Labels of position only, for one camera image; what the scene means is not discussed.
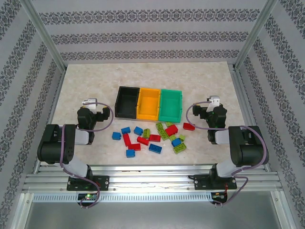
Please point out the aluminium mounting rail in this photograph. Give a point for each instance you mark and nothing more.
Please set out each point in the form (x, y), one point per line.
(152, 181)

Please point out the long red lego brick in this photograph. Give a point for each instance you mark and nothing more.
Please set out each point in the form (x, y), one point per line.
(127, 139)

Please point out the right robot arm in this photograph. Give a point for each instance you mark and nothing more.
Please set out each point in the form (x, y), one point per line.
(250, 148)

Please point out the green plastic bin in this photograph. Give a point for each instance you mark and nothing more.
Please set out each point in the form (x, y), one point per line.
(170, 106)

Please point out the yellow plastic bin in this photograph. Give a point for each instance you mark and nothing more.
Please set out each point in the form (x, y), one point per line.
(148, 105)

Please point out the aluminium side rail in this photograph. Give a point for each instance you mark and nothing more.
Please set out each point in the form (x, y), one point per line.
(51, 112)
(243, 95)

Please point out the long blue lego brick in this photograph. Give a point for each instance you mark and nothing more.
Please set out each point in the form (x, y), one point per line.
(155, 148)

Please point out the grey metal panel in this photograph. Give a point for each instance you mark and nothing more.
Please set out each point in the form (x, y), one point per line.
(152, 214)

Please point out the small controller circuit board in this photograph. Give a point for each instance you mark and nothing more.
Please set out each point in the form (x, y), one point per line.
(88, 196)
(219, 196)

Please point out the small blue lego brick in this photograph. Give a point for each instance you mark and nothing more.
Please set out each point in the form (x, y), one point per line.
(130, 153)
(116, 136)
(176, 142)
(138, 130)
(125, 130)

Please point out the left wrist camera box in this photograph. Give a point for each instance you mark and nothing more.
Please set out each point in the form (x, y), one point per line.
(90, 103)

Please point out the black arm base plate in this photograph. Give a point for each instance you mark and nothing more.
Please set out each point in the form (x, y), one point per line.
(103, 182)
(200, 182)

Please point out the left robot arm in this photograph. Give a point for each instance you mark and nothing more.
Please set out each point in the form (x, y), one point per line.
(54, 143)

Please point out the small green lego brick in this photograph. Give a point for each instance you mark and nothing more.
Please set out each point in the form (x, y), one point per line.
(146, 133)
(172, 138)
(169, 124)
(159, 126)
(182, 137)

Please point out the aluminium frame post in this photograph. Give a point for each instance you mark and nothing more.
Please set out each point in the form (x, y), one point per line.
(256, 33)
(43, 33)

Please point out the black plastic bin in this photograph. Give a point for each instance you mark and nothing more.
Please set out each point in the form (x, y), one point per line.
(127, 102)

